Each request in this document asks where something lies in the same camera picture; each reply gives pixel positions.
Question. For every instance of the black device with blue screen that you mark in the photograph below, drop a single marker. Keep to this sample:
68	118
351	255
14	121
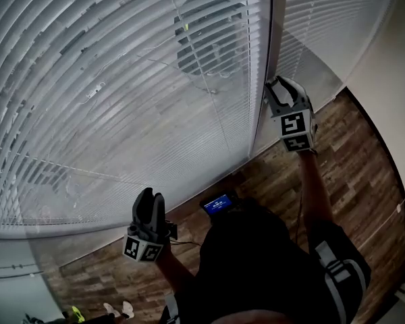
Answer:
217	205

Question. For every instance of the person's black shirt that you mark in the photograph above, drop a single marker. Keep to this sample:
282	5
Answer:
253	268

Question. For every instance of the person's right forearm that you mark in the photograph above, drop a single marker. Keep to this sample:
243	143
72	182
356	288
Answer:
315	191

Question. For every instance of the person's white shoe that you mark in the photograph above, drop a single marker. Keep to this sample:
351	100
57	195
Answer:
127	309
110	309

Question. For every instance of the grey window frame post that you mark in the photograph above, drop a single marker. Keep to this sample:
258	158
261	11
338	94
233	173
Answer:
277	29

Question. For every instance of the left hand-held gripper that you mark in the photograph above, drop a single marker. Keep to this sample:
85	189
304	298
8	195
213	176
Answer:
140	250

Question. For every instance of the black office chair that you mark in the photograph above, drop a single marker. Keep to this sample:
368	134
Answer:
202	54

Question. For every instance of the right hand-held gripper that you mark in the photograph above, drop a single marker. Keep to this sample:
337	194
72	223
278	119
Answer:
293	125

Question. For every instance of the person's left forearm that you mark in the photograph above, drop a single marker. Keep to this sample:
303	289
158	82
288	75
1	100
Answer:
173	268

